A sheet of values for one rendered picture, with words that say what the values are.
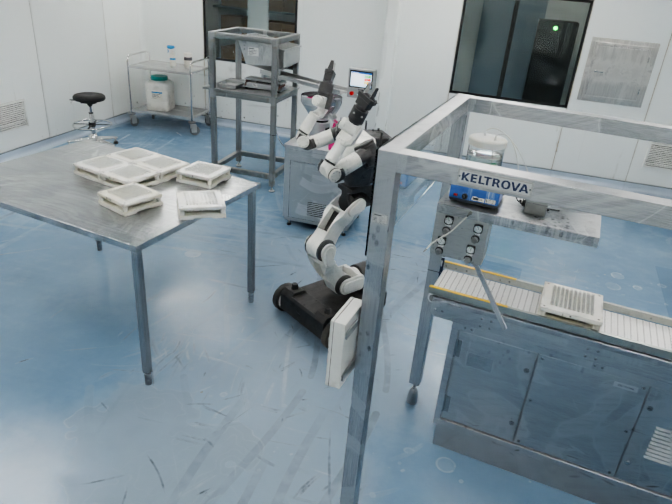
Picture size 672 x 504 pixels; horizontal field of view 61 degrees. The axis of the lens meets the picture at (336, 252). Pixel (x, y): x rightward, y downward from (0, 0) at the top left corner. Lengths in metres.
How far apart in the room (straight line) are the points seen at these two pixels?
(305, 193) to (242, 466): 2.75
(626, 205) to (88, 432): 2.61
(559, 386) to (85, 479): 2.16
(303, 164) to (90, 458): 2.92
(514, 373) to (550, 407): 0.22
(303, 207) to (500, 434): 2.86
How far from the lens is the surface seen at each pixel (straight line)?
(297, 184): 5.03
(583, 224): 2.42
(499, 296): 2.67
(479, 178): 1.61
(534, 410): 2.85
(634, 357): 2.59
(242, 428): 3.11
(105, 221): 3.20
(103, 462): 3.05
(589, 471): 3.02
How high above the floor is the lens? 2.16
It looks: 27 degrees down
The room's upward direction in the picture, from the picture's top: 5 degrees clockwise
